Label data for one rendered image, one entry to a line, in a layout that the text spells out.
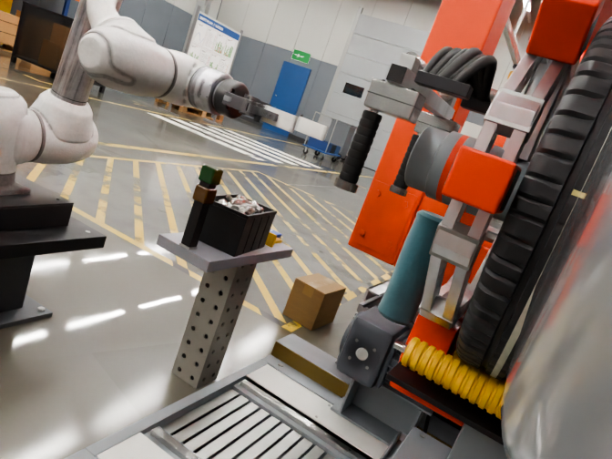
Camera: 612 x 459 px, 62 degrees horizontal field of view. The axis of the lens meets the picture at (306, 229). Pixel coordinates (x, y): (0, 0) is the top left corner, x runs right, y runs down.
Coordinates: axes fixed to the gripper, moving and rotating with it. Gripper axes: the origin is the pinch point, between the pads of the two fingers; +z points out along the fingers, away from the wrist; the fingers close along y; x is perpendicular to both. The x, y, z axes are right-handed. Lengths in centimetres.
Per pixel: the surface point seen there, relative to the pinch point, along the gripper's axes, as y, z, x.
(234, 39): -775, -630, 83
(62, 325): -18, -66, -83
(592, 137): 13.5, 46.2, 12.1
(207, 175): -10.2, -25.9, -19.0
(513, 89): 7.2, 33.9, 16.0
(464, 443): -12, 49, -45
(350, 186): 1.4, 13.4, -6.8
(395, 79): 3.9, 15.1, 12.8
